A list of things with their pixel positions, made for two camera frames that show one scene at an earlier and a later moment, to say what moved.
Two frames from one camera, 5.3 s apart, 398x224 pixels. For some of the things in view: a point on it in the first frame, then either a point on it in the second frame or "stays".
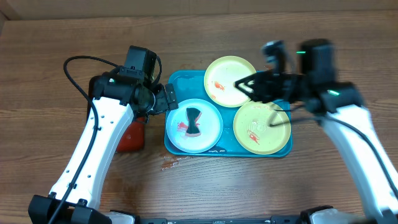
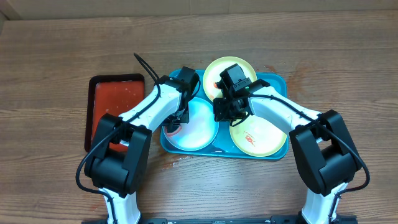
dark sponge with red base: [193, 116] → [171, 129]
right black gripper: [259, 86] → [222, 116]
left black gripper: [163, 104] → [184, 118]
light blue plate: [210, 122] stays
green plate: [262, 128] stays
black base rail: [275, 219] stays
